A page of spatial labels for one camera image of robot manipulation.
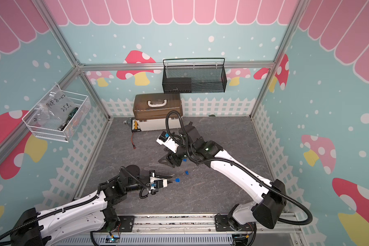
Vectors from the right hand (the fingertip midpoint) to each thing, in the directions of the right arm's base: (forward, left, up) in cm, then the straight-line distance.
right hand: (163, 155), depth 68 cm
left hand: (-6, -2, -11) cm, 13 cm away
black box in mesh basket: (+42, -3, +8) cm, 43 cm away
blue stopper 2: (+4, -10, -28) cm, 29 cm away
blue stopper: (-10, -6, -5) cm, 13 cm away
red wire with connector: (+32, +30, -27) cm, 51 cm away
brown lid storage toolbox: (+39, +11, -5) cm, 41 cm away
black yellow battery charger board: (+40, +28, -24) cm, 55 cm away
